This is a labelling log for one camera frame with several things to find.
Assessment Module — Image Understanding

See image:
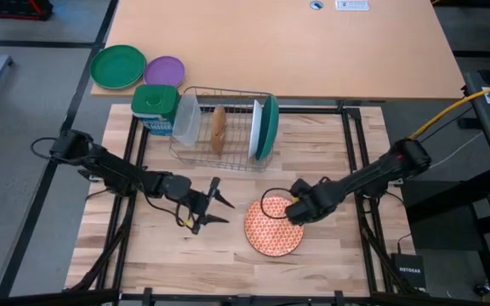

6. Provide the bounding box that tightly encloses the orange patterned plate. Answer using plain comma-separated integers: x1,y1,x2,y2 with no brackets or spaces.
243,195,305,258

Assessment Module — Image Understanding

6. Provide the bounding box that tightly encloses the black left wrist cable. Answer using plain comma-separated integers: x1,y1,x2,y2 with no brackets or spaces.
29,136,60,162

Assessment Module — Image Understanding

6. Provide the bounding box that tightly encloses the brown divided plate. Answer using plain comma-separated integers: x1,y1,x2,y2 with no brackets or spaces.
210,105,227,156

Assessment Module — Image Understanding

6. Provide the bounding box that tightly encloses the black metal rig frame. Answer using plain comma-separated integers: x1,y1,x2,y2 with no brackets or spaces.
64,105,424,306

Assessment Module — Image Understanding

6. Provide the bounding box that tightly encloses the purple round plate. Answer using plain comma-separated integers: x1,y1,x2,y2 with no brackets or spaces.
143,55,186,88

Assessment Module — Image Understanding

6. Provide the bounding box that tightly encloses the green round plate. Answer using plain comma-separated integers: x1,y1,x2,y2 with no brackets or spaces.
89,44,148,91

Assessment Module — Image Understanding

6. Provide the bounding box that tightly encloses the yellow cable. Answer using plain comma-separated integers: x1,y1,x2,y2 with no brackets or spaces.
406,77,490,141

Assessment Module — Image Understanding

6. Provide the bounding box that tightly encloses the blue tub with green lid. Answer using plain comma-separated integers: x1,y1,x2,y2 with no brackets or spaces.
130,83,182,137

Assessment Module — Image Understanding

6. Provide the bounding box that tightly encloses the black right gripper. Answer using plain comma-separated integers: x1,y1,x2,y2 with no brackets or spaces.
285,178,339,226

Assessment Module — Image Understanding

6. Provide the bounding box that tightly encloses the black network switch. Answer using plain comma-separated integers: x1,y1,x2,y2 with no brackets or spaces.
391,252,427,292

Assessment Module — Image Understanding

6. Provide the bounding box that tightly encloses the white round plate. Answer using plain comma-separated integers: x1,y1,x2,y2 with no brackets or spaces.
248,99,264,160

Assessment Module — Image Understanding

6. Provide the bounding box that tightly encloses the white desk power outlet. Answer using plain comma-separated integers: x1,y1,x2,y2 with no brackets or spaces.
334,0,370,12

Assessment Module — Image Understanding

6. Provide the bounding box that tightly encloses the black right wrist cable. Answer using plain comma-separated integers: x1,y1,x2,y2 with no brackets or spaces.
260,187,298,221

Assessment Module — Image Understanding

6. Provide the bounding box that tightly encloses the wire dish rack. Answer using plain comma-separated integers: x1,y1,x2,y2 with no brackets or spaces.
168,86,274,173

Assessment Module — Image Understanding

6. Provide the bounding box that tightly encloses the translucent plastic utensil holder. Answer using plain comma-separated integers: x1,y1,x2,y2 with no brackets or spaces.
171,93,202,148

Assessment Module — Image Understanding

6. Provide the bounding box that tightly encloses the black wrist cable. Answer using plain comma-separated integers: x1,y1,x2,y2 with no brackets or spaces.
29,136,60,162
260,187,298,221

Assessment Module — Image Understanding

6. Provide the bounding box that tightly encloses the teal round plate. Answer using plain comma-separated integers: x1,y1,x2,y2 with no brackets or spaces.
254,93,281,162

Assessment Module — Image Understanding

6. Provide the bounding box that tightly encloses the light wood desk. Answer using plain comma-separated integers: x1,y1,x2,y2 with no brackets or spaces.
90,0,466,101

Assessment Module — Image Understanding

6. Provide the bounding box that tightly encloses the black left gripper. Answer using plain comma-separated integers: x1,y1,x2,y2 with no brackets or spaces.
163,174,236,235

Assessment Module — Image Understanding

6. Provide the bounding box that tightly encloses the black and red crate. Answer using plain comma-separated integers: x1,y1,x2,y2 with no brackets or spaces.
0,0,54,21

